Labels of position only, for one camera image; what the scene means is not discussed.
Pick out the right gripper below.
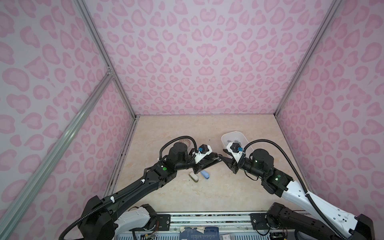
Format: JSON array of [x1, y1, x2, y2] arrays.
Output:
[[218, 149, 266, 180]]

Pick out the blue staple box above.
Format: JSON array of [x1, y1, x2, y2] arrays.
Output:
[[201, 171, 210, 180]]

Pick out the beige staple box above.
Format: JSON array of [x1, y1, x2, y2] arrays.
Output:
[[189, 172, 199, 183]]

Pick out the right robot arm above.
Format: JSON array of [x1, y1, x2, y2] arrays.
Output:
[[219, 149, 375, 240]]

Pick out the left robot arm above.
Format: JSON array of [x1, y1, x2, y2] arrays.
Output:
[[76, 140, 221, 240]]

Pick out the white plastic tray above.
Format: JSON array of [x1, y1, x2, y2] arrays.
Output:
[[221, 131, 249, 149]]

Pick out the clear tape roll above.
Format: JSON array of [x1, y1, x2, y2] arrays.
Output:
[[179, 136, 195, 146]]

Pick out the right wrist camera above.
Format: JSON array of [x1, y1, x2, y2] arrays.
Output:
[[226, 142, 245, 160]]

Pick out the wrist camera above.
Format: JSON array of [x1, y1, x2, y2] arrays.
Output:
[[195, 145, 213, 164], [226, 142, 245, 160]]

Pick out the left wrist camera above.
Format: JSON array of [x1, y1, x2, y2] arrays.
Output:
[[195, 145, 213, 164]]

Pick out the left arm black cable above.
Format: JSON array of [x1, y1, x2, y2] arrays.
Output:
[[158, 135, 199, 161]]

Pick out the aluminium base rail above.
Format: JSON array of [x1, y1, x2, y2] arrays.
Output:
[[113, 209, 304, 240]]

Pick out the blue box on rail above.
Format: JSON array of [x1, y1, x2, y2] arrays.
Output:
[[179, 227, 220, 240]]

